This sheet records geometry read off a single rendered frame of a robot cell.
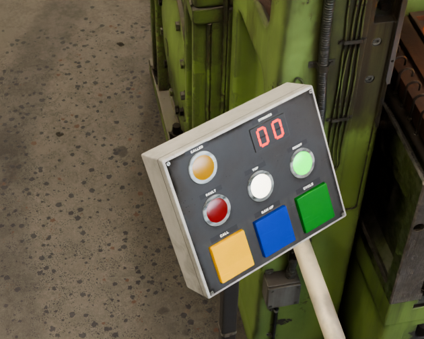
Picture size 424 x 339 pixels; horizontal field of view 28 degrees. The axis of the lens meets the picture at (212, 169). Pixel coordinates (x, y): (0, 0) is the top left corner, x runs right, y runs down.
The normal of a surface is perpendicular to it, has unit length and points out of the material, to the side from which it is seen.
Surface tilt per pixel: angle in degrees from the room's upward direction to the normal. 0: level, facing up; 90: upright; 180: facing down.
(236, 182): 60
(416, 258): 90
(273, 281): 0
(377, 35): 90
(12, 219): 0
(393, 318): 90
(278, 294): 90
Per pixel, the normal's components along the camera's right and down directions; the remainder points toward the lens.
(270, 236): 0.52, 0.16
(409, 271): 0.20, 0.71
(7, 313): 0.01, -0.70
